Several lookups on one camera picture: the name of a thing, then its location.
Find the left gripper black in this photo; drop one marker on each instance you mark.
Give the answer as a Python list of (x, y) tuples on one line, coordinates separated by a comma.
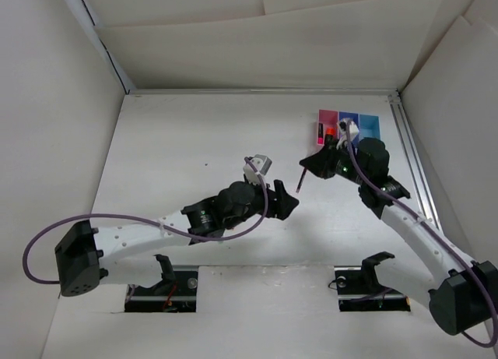
[(279, 203)]

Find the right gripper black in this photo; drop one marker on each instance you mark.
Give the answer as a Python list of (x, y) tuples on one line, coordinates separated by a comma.
[(320, 163)]

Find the pink highlighter black body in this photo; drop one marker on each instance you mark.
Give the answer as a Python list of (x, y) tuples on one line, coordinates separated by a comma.
[(320, 134)]

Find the orange highlighter black body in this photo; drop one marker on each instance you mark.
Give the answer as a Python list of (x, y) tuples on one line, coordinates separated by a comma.
[(329, 135)]

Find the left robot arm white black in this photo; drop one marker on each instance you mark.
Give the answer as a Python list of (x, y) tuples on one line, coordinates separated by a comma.
[(87, 256)]

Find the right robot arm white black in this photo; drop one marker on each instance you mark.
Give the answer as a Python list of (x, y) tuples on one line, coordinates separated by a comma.
[(459, 292)]

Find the pink container box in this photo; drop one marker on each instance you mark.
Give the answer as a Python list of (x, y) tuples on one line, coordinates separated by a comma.
[(329, 119)]

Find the dark blue container box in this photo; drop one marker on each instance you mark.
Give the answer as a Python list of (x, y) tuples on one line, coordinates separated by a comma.
[(344, 117)]

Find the light blue container box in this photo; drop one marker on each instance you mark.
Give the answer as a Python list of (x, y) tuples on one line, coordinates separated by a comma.
[(369, 126)]

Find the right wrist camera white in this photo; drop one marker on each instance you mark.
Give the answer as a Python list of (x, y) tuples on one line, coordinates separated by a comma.
[(347, 132)]

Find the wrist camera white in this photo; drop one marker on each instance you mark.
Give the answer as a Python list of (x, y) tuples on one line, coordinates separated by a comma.
[(255, 166), (347, 132)]

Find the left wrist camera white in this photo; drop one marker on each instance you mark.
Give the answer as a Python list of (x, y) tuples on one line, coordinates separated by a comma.
[(255, 166)]

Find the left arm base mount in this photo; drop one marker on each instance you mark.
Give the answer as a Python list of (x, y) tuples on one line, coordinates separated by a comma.
[(175, 292)]

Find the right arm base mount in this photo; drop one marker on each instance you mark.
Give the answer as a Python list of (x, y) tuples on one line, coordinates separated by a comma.
[(358, 288)]

